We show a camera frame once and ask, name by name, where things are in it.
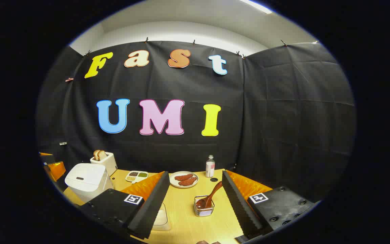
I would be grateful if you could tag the white rice cooker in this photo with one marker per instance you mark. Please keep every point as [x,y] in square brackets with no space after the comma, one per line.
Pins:
[86,179]

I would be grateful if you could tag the black backdrop cloth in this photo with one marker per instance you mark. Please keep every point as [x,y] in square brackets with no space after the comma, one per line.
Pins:
[283,118]

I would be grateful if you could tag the white toaster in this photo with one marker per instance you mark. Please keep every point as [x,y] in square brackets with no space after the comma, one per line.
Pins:
[109,165]

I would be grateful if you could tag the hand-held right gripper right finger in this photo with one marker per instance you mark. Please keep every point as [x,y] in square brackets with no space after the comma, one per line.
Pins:
[240,206]

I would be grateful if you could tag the red-brown sausage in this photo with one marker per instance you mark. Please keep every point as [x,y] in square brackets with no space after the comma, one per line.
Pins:
[183,177]
[188,182]

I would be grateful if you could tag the clear container of rice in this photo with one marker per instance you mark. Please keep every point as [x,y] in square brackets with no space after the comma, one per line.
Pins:
[161,218]

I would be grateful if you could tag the white divided grain dish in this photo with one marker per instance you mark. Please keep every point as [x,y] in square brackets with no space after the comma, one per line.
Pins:
[136,176]

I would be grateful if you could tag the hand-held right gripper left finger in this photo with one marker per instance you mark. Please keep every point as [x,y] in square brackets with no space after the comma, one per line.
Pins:
[147,210]

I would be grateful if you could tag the brown wooden spoon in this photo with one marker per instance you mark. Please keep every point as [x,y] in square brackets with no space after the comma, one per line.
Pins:
[209,198]

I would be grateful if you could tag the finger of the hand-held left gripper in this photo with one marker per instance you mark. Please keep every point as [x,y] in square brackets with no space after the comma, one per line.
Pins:
[57,171]
[45,154]

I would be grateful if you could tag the white round plate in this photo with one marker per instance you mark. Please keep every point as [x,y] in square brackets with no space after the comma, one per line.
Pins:
[173,181]

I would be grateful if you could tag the toasted bread slice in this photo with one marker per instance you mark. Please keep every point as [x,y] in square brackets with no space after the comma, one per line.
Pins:
[102,155]
[95,155]

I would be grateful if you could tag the clear bottle with pink label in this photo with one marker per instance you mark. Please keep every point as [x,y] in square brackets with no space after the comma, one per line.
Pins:
[210,167]

